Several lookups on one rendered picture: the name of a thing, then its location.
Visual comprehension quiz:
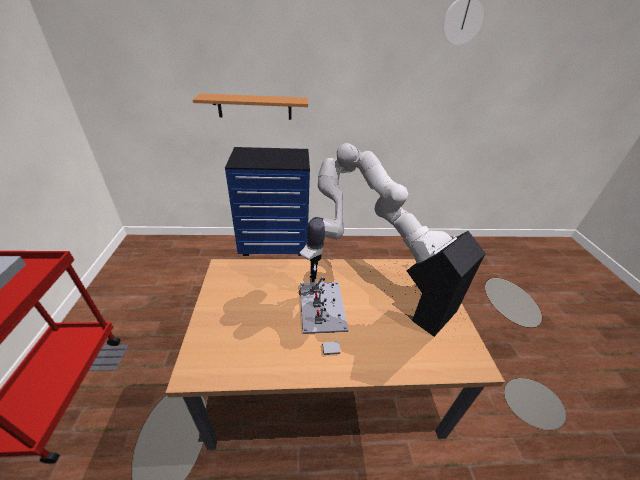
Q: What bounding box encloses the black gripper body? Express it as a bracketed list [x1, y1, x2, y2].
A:
[310, 254, 322, 267]

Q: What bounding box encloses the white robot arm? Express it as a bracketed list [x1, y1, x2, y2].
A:
[300, 143, 457, 264]

